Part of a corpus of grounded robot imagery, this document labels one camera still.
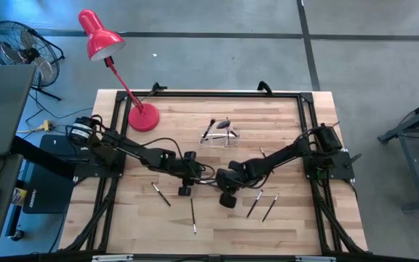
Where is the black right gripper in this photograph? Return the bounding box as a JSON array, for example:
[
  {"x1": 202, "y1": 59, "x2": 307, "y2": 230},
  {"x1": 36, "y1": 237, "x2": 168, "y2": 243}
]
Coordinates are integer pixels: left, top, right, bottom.
[{"x1": 215, "y1": 160, "x2": 249, "y2": 209}]

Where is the black makeup brush silver ferrule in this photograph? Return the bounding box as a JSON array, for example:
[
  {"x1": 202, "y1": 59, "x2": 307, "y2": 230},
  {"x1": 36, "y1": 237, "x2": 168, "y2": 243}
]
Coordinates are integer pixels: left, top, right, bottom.
[
  {"x1": 262, "y1": 193, "x2": 280, "y2": 223},
  {"x1": 246, "y1": 189, "x2": 264, "y2": 218}
]

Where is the pen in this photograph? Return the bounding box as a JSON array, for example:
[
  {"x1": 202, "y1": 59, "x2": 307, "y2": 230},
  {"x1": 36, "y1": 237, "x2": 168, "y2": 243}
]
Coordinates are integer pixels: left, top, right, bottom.
[
  {"x1": 151, "y1": 181, "x2": 172, "y2": 207},
  {"x1": 190, "y1": 198, "x2": 197, "y2": 235}
]

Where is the thick short black makeup brush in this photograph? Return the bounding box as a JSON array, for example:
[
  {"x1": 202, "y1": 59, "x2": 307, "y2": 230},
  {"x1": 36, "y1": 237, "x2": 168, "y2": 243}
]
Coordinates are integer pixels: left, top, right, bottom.
[{"x1": 201, "y1": 119, "x2": 217, "y2": 143}]

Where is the large fluffy powder brush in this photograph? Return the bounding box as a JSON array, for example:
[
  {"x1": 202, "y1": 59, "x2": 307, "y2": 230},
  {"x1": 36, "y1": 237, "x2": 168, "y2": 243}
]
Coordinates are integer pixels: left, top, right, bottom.
[{"x1": 215, "y1": 118, "x2": 239, "y2": 138}]

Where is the clear acrylic organizer box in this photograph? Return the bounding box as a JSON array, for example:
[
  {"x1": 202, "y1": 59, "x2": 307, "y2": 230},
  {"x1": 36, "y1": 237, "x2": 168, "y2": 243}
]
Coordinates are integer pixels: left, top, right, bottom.
[{"x1": 199, "y1": 119, "x2": 241, "y2": 148}]

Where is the black Husky case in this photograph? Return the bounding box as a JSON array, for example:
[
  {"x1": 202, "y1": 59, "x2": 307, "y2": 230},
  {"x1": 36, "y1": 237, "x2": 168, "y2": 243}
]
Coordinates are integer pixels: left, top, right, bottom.
[{"x1": 23, "y1": 134, "x2": 76, "y2": 215}]

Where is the black desk support beam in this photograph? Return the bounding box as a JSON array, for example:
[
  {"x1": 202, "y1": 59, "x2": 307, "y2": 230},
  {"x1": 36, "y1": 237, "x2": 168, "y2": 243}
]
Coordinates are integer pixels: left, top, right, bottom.
[{"x1": 11, "y1": 135, "x2": 78, "y2": 180}]

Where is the red desk lamp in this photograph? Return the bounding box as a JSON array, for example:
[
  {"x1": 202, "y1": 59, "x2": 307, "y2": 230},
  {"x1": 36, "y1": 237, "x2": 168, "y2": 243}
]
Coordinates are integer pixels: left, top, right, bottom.
[{"x1": 77, "y1": 9, "x2": 161, "y2": 132}]

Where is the small yellow labelled box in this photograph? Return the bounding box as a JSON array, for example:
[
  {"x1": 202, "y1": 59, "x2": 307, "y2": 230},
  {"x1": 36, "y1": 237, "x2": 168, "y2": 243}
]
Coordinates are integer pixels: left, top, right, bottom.
[{"x1": 11, "y1": 187, "x2": 28, "y2": 207}]

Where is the black caster wheel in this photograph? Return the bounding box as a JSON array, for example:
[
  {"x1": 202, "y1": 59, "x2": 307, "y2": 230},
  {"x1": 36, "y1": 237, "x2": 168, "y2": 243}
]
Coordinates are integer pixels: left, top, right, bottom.
[{"x1": 9, "y1": 228, "x2": 25, "y2": 242}]

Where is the black floor fan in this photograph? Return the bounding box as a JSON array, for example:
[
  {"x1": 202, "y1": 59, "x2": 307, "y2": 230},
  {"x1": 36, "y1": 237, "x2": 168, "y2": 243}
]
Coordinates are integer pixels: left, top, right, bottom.
[{"x1": 0, "y1": 20, "x2": 65, "y2": 102}]

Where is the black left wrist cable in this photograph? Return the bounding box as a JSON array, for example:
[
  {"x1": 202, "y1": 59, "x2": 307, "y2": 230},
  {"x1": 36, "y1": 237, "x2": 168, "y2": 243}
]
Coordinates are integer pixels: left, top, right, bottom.
[{"x1": 140, "y1": 136, "x2": 217, "y2": 185}]

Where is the black aluminium table frame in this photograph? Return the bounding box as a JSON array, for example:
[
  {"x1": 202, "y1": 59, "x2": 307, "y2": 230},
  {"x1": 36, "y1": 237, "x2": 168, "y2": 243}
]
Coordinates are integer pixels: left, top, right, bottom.
[{"x1": 58, "y1": 90, "x2": 370, "y2": 255}]

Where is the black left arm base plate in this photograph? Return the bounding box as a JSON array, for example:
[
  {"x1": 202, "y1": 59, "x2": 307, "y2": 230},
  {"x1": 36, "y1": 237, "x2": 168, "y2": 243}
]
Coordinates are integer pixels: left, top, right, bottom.
[{"x1": 73, "y1": 148, "x2": 127, "y2": 179}]

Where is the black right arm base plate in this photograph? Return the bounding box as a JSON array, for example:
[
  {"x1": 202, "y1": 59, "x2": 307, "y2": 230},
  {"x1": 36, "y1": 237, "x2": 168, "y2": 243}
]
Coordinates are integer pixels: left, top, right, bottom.
[{"x1": 303, "y1": 151, "x2": 356, "y2": 182}]

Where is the silver table bracket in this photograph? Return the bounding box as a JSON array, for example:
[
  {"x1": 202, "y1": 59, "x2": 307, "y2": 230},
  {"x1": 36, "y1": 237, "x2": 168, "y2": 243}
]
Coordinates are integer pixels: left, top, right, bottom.
[
  {"x1": 91, "y1": 254, "x2": 135, "y2": 262},
  {"x1": 295, "y1": 255, "x2": 338, "y2": 262}
]

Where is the black floor cable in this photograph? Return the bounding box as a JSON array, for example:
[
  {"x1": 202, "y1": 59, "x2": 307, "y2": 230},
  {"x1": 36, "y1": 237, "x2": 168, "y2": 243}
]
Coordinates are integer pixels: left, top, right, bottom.
[{"x1": 23, "y1": 87, "x2": 94, "y2": 127}]

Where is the yellow power plug cord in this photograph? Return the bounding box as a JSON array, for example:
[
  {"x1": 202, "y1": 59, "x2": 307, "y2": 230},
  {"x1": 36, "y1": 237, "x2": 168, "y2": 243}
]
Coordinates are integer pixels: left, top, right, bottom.
[{"x1": 15, "y1": 119, "x2": 53, "y2": 134}]

